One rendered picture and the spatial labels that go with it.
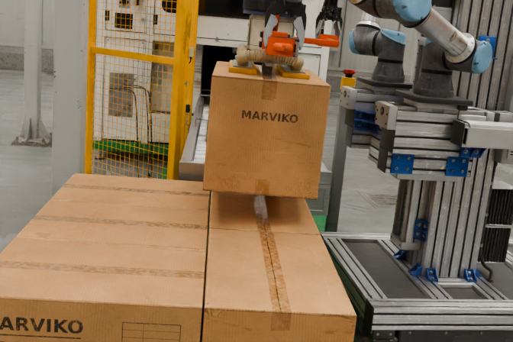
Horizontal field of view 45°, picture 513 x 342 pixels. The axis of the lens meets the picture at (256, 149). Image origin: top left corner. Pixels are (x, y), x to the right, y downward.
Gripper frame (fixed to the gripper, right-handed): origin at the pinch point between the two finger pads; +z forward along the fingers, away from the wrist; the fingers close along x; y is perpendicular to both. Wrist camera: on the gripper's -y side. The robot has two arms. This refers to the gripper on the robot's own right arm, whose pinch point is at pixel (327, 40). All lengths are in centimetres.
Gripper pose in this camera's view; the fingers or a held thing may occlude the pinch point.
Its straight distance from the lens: 268.1
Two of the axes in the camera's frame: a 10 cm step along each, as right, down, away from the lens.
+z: -0.8, 9.8, 2.0
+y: 0.4, 2.1, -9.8
